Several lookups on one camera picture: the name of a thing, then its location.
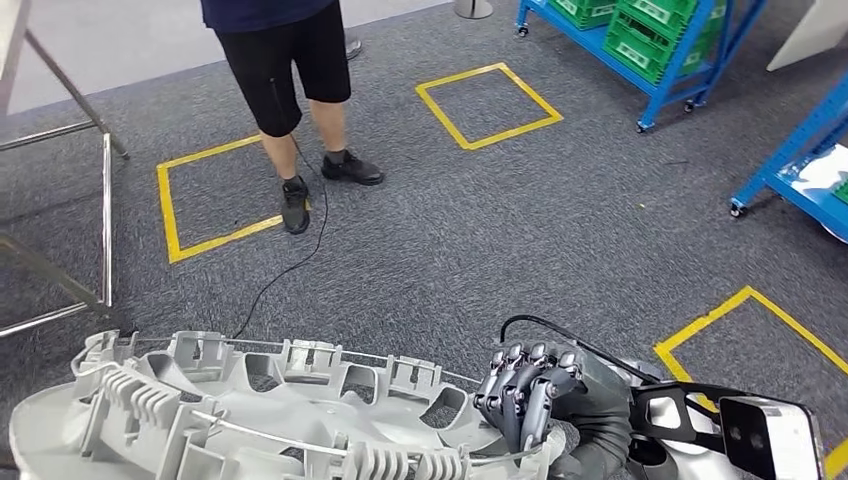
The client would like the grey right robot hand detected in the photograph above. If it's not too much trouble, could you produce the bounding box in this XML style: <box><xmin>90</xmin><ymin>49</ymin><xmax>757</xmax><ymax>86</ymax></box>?
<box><xmin>473</xmin><ymin>341</ymin><xmax>632</xmax><ymax>453</ymax></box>

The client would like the silver plastic wheel hubcap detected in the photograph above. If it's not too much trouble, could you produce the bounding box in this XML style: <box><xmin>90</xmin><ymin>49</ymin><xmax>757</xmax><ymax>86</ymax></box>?
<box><xmin>9</xmin><ymin>329</ymin><xmax>568</xmax><ymax>480</ymax></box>

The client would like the blue metal shelf rack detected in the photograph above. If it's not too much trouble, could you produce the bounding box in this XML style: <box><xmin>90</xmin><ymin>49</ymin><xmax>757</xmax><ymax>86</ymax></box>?
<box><xmin>728</xmin><ymin>71</ymin><xmax>848</xmax><ymax>245</ymax></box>
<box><xmin>515</xmin><ymin>0</ymin><xmax>770</xmax><ymax>134</ymax></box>

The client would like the green plastic crate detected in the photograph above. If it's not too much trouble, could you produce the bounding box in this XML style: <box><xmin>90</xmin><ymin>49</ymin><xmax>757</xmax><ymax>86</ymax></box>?
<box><xmin>548</xmin><ymin>0</ymin><xmax>627</xmax><ymax>31</ymax></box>
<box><xmin>602</xmin><ymin>0</ymin><xmax>727</xmax><ymax>84</ymax></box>

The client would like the silver stanchion base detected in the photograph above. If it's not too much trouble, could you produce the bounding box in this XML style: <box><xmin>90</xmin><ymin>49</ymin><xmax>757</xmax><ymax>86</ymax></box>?
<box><xmin>453</xmin><ymin>0</ymin><xmax>495</xmax><ymax>20</ymax></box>

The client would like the person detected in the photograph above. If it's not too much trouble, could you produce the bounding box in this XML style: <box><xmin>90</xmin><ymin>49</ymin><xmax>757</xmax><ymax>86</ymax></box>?
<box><xmin>200</xmin><ymin>0</ymin><xmax>386</xmax><ymax>235</ymax></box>

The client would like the white panel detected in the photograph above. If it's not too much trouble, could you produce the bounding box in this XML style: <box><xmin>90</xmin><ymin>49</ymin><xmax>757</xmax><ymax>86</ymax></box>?
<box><xmin>767</xmin><ymin>0</ymin><xmax>848</xmax><ymax>73</ymax></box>

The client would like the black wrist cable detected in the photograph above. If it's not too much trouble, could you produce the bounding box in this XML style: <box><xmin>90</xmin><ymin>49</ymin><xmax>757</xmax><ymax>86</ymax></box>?
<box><xmin>498</xmin><ymin>314</ymin><xmax>664</xmax><ymax>386</ymax></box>

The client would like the thin black floor cable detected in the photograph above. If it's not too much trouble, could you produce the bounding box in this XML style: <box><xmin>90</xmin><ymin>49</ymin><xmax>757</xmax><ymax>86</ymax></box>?
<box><xmin>230</xmin><ymin>78</ymin><xmax>331</xmax><ymax>340</ymax></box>

